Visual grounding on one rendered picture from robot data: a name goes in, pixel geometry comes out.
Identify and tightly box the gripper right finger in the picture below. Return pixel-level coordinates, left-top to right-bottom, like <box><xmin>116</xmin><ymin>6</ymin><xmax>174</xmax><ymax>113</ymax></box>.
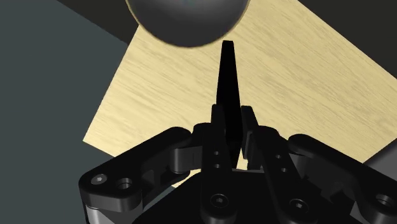
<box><xmin>241</xmin><ymin>105</ymin><xmax>397</xmax><ymax>224</ymax></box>

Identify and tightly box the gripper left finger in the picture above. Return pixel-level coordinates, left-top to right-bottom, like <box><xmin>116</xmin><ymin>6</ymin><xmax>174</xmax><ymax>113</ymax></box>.
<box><xmin>78</xmin><ymin>104</ymin><xmax>238</xmax><ymax>224</ymax></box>

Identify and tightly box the thin black tapered tool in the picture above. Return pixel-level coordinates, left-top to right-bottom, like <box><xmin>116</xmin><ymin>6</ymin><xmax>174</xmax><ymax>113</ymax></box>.
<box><xmin>216</xmin><ymin>39</ymin><xmax>243</xmax><ymax>170</ymax></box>

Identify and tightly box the light wooden table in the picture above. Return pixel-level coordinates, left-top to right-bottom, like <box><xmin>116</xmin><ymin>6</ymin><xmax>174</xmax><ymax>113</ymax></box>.
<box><xmin>81</xmin><ymin>0</ymin><xmax>397</xmax><ymax>189</ymax></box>

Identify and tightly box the grey round bowl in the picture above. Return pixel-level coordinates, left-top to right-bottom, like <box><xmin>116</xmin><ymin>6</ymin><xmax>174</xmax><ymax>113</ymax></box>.
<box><xmin>125</xmin><ymin>0</ymin><xmax>251</xmax><ymax>48</ymax></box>

